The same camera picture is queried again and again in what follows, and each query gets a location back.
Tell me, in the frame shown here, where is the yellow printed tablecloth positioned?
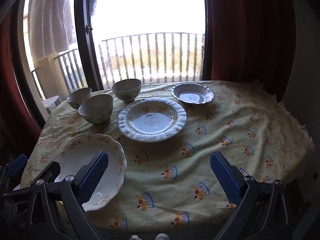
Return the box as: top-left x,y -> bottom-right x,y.
21,80 -> 314,233

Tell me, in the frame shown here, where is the white beaded rim plate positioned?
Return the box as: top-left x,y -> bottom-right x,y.
117,97 -> 187,143

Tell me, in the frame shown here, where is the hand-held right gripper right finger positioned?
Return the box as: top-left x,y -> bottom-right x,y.
210,151 -> 303,240

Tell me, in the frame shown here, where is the dark window frame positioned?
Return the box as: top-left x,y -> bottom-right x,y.
11,0 -> 213,128

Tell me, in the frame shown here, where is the white yellow flower plate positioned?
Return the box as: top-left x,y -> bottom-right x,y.
54,133 -> 127,212

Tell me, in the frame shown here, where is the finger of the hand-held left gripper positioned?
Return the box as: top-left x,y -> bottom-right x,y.
37,161 -> 61,183
6,154 -> 27,178

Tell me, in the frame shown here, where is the red curtain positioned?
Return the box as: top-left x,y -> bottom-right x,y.
210,0 -> 295,100
0,12 -> 45,140

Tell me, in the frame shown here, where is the pale hanging cloth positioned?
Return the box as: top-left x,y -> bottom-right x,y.
27,0 -> 77,55

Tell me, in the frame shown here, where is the balcony railing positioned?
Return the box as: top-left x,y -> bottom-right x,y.
31,32 -> 205,99

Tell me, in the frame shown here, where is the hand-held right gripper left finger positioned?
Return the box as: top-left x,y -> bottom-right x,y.
3,151 -> 109,240

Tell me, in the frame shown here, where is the white red rimmed plate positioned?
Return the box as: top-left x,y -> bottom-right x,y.
171,83 -> 215,105

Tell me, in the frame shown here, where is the white plastic stool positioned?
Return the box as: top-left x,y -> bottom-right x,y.
41,95 -> 62,114

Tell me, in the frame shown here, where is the floral ceramic bowl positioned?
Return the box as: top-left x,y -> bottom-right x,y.
78,94 -> 114,125
111,78 -> 142,103
66,87 -> 92,110

